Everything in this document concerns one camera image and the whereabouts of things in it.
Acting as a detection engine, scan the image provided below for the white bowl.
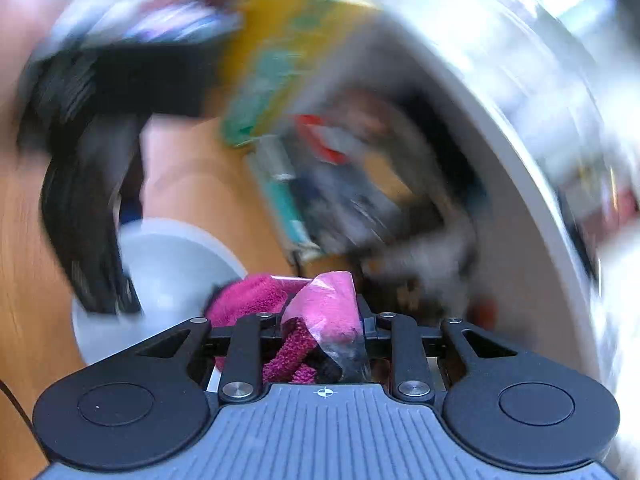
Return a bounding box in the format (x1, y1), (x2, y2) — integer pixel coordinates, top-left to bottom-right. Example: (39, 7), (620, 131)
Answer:
(71, 217), (249, 367)

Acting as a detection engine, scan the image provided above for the white shelf unit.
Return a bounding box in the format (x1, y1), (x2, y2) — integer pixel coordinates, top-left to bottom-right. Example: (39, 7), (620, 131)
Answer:
(370, 0), (638, 401)

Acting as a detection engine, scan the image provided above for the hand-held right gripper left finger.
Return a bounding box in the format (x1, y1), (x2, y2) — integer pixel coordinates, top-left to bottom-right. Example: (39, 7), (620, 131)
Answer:
(136, 311), (281, 404)

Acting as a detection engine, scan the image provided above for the teal box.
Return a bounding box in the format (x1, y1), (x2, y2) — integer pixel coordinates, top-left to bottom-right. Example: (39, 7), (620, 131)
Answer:
(247, 137), (326, 263)

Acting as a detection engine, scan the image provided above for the yellow box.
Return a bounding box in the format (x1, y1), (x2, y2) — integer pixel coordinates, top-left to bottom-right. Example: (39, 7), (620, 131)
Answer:
(217, 0), (351, 111)

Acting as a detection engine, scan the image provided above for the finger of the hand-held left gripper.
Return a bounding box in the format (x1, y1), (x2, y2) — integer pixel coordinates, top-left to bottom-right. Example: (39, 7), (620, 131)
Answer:
(41, 162), (147, 317)

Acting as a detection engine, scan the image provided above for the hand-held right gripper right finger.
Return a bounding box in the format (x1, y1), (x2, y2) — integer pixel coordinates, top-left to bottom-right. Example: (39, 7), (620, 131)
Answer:
(356, 295), (508, 404)

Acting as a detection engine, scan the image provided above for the pink microfibre cloth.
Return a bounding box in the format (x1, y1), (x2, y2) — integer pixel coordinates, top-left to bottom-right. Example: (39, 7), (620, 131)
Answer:
(205, 270), (372, 386)

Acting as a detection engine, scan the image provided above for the green label bottle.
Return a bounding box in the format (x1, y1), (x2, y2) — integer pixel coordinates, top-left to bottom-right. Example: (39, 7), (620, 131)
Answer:
(219, 10), (361, 150)

